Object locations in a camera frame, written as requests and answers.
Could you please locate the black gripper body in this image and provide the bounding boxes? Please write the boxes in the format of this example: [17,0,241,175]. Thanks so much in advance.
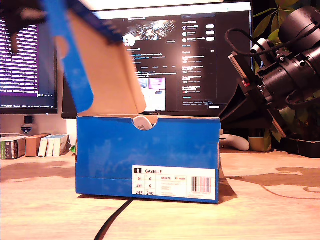
[227,51,304,140]

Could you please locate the blue shoebox with hinged lid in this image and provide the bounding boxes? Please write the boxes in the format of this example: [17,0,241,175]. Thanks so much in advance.
[41,0,222,205]

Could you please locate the white box with blue print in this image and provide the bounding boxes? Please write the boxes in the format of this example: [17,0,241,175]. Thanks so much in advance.
[38,136,49,158]
[53,134,70,157]
[46,136,56,158]

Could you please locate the brown cardboard box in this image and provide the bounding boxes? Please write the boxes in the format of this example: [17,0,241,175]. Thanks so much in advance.
[24,134,51,158]

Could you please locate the pale plant pot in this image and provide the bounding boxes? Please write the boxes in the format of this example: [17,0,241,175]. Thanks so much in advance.
[248,136,273,153]

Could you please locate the white game controller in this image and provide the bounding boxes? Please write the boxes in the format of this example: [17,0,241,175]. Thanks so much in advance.
[219,133,251,152]

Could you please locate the black planter tray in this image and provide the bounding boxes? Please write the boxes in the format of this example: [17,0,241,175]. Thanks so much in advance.
[276,136,320,159]

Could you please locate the black Huawei computer monitor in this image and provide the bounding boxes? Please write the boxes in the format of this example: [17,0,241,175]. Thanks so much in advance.
[61,1,255,120]

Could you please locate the green leafy houseplant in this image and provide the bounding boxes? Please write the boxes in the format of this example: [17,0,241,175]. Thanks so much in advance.
[252,0,320,144]

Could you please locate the white shoe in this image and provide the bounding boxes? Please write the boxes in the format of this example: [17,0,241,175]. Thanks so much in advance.
[132,116,154,132]

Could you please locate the blue shield badge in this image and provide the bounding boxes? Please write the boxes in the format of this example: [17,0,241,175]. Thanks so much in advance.
[20,124,34,136]

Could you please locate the black monitor with purple terminal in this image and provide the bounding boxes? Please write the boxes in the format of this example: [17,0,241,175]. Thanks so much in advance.
[0,14,59,125]

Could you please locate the black looping arm cable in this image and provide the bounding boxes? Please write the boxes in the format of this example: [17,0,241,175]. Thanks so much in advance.
[285,91,320,111]
[224,27,320,58]

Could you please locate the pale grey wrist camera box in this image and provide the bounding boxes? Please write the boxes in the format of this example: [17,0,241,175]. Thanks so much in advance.
[249,37,276,70]

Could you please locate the black table cable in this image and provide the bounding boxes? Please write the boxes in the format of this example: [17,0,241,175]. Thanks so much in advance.
[93,197,133,240]
[97,197,134,240]

